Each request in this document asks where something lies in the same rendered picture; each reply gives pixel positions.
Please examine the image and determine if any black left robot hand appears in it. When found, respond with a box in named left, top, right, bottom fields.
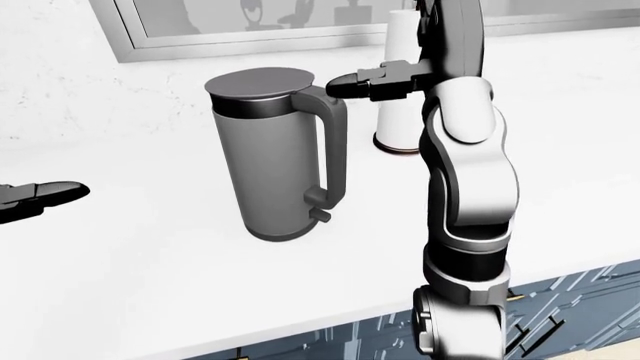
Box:
left=0, top=180, right=92, bottom=226

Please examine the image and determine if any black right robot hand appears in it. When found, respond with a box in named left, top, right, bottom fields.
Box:
left=325, top=0, right=488, bottom=103

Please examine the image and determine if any grey electric kettle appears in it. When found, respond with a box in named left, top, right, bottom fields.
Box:
left=203, top=66, right=349, bottom=245

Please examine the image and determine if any tall white cup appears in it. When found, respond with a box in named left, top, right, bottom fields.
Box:
left=371, top=9, right=432, bottom=156

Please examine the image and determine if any blue grey cabinet front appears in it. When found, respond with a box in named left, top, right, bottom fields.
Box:
left=219, top=257, right=640, bottom=360

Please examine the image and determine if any black bar cabinet handle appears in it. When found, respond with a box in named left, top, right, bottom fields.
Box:
left=513, top=313, right=565, bottom=349

